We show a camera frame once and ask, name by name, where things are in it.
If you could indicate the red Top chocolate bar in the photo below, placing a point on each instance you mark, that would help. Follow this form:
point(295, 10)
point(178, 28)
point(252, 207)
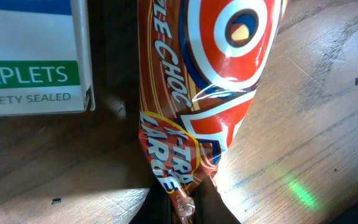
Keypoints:
point(200, 62)

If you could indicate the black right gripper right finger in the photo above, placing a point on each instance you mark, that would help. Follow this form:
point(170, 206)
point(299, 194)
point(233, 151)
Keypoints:
point(209, 206)

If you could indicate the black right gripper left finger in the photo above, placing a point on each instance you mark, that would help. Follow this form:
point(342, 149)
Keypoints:
point(156, 208)

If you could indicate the white Panadol medicine box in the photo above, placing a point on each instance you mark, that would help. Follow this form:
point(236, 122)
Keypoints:
point(45, 57)

